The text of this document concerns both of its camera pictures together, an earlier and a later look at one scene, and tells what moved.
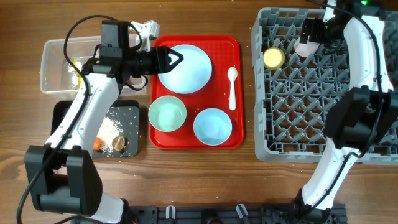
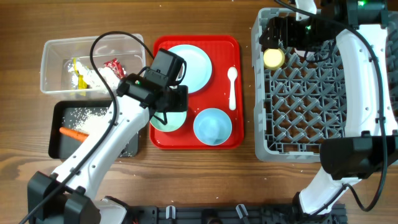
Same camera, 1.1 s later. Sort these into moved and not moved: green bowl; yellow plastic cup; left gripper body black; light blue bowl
Moved: left gripper body black
Not moved: light blue bowl; yellow plastic cup; green bowl
